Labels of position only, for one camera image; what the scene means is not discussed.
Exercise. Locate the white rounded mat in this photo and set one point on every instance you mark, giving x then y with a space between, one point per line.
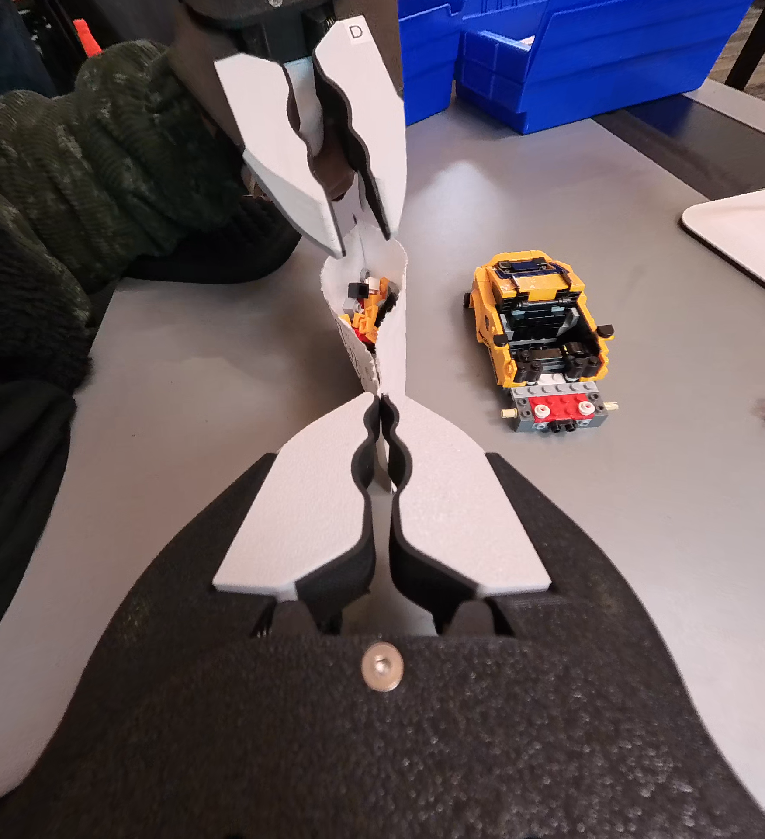
756 236

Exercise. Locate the person's left forearm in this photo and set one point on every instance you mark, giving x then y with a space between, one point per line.
94 164

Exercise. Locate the orange traffic cone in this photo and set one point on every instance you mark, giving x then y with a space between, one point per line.
87 36

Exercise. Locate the yellow lego car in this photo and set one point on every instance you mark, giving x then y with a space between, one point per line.
520 295

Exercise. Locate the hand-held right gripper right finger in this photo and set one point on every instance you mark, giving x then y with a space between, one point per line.
461 511

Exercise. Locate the black metal table leg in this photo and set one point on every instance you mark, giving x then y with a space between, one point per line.
756 39

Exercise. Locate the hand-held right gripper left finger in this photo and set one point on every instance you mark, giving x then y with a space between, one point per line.
303 511

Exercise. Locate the small white printed paper bag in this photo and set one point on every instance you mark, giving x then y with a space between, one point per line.
392 328

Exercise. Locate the stack of blue storage bins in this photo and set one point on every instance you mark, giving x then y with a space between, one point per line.
585 72

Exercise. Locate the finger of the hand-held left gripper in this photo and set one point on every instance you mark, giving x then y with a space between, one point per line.
271 157
379 111

